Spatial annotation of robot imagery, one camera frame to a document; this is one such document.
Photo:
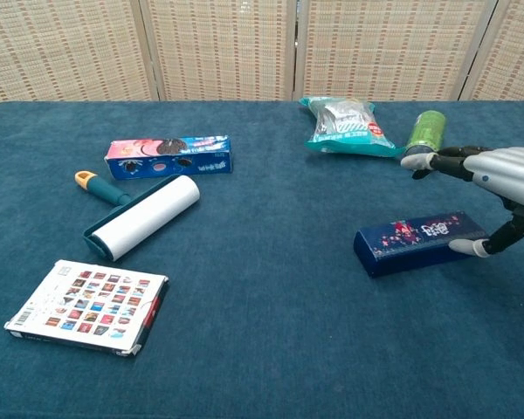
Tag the green drink can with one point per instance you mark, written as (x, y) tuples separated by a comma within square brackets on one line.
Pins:
[(428, 128)]

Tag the woven folding screen panel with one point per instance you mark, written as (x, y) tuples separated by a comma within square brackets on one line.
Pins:
[(388, 43), (513, 48), (220, 43), (61, 43)]

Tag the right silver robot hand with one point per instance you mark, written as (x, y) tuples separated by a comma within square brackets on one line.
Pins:
[(511, 174)]

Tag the teal lint roller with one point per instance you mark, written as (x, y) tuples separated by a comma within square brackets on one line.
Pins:
[(148, 214)]

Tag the teal tablecloth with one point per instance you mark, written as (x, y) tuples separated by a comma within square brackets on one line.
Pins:
[(262, 305)]

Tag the teal plastic snack bag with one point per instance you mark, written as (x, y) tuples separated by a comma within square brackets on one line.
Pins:
[(345, 126)]

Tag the dark blue glasses case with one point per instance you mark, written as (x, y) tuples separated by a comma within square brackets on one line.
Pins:
[(401, 257)]

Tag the white box with picture grid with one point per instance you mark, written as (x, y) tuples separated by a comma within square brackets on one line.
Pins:
[(91, 305)]

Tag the blue cookie box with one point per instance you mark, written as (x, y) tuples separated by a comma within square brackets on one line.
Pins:
[(170, 161)]

